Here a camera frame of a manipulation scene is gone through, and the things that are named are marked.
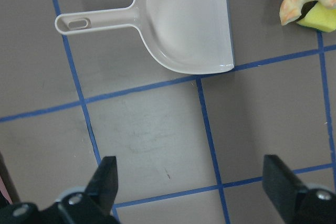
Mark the yellow green sponge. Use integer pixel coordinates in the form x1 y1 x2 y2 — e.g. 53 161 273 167
297 2 335 33

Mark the beige plastic dustpan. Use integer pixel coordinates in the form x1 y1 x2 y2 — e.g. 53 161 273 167
55 0 234 74

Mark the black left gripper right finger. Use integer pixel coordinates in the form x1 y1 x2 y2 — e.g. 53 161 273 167
262 155 335 223

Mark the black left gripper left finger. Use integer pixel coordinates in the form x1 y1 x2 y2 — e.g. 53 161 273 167
58 155 118 224

